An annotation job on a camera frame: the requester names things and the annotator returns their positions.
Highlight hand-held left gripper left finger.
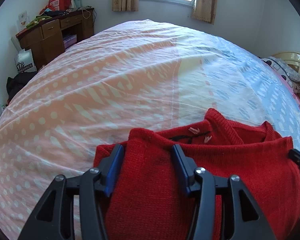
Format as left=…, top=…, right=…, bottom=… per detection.
left=17, top=144, right=125, bottom=240

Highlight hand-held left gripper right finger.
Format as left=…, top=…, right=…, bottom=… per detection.
left=171, top=144, right=277, bottom=240

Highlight red knitted sweater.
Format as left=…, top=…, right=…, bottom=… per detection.
left=93, top=108, right=300, bottom=240

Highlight grey patterned pillow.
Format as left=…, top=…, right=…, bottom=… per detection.
left=261, top=56, right=300, bottom=94

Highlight blue pink polka-dot bedsheet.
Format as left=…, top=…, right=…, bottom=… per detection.
left=0, top=19, right=300, bottom=240

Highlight black bag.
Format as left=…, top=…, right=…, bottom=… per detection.
left=6, top=71, right=38, bottom=103

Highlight purple box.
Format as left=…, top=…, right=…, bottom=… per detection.
left=62, top=34, right=78, bottom=50

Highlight white printed paper bag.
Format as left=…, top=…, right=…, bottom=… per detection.
left=14, top=49, right=37, bottom=75

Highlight brown wooden desk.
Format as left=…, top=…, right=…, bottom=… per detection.
left=16, top=7, right=95, bottom=70

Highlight dark cloth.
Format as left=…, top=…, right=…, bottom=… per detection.
left=44, top=10, right=71, bottom=18

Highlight green packets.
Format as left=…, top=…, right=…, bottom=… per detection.
left=26, top=15, right=52, bottom=29

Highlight white printed card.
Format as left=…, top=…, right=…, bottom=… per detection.
left=17, top=10, right=30, bottom=29

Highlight red cardboard box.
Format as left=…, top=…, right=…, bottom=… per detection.
left=41, top=0, right=73, bottom=12

